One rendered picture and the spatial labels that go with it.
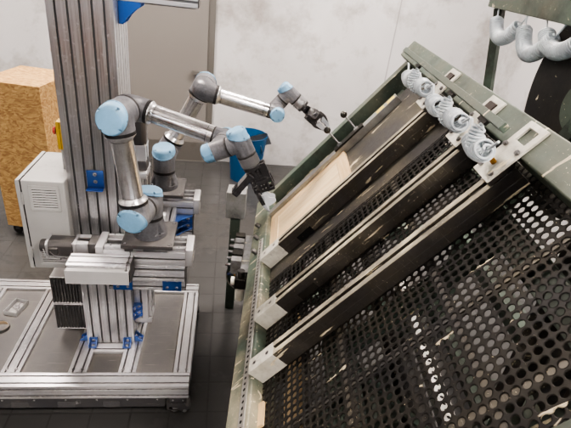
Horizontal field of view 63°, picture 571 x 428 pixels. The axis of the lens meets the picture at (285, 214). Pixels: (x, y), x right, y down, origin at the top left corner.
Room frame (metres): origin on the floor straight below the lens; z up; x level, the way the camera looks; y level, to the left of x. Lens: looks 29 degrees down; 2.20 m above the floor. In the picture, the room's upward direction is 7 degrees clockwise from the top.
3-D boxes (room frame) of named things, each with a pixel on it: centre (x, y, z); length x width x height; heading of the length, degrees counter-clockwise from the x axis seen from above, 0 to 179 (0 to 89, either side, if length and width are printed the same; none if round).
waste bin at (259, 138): (4.76, 0.49, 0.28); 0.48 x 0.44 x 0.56; 99
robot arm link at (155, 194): (1.77, 0.60, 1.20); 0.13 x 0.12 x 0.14; 176
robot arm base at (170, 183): (2.27, 0.68, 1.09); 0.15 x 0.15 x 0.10
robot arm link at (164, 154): (2.27, 0.68, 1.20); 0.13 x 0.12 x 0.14; 7
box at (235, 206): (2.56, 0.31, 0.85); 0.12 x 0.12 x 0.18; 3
